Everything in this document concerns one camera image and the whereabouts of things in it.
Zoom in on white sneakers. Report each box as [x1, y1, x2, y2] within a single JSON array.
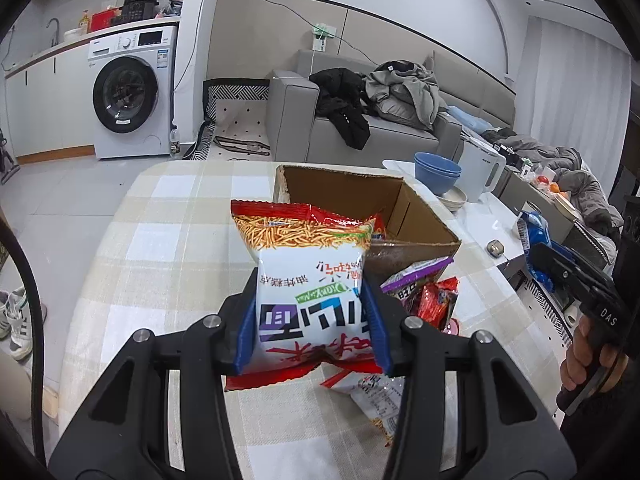
[[0, 286, 34, 363]]

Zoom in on grey jacket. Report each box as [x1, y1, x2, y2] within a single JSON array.
[[364, 60, 447, 131]]

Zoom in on white electric kettle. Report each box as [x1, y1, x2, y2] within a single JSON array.
[[457, 138, 506, 203]]

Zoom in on right hand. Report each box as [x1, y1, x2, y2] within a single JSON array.
[[560, 316, 629, 392]]

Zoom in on red Oreo snack pack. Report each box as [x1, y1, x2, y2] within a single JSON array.
[[416, 276, 459, 332]]

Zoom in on white red noodle snack bag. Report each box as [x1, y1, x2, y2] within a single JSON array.
[[226, 200, 385, 391]]

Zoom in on blue stacked bowls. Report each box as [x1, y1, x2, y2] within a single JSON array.
[[414, 152, 462, 196]]

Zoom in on black patterned playpen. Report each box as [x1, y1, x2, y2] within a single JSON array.
[[183, 78, 272, 160]]

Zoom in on black jacket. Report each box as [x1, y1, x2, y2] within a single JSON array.
[[309, 67, 371, 151]]

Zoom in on grey sofa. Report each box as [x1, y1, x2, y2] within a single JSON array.
[[265, 50, 515, 167]]

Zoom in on brown SF cardboard box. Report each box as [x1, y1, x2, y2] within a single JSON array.
[[273, 162, 461, 282]]

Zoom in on blue Oreo pack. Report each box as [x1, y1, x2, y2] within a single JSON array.
[[516, 211, 555, 292]]

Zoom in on white front-load washing machine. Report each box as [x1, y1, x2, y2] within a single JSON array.
[[88, 24, 177, 159]]

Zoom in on black air fryer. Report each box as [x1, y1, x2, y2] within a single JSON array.
[[112, 0, 160, 24]]

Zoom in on checkered tablecloth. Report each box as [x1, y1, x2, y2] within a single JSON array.
[[58, 160, 565, 479]]

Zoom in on purple grape candy bag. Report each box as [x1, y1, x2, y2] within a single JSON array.
[[380, 257, 454, 312]]

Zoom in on white striped snack packet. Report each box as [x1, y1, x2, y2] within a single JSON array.
[[321, 370, 405, 446]]

